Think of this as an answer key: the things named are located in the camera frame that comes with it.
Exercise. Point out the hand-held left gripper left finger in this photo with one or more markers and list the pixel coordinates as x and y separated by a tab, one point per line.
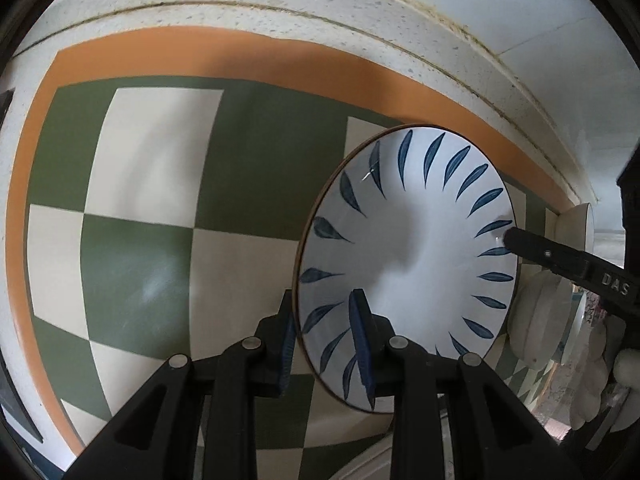
287	341

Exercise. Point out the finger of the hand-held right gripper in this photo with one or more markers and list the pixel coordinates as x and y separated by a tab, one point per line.
537	247

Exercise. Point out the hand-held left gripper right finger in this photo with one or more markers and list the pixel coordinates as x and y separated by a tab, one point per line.
362	346

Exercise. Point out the white plate with blue leaves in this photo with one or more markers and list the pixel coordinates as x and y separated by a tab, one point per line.
420	240

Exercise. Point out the cream bowl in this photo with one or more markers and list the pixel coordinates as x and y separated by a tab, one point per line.
575	232

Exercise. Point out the white bowl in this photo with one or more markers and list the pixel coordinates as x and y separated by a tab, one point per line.
540	315

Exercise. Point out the green and cream checkered mat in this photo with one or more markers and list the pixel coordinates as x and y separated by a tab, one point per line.
145	220

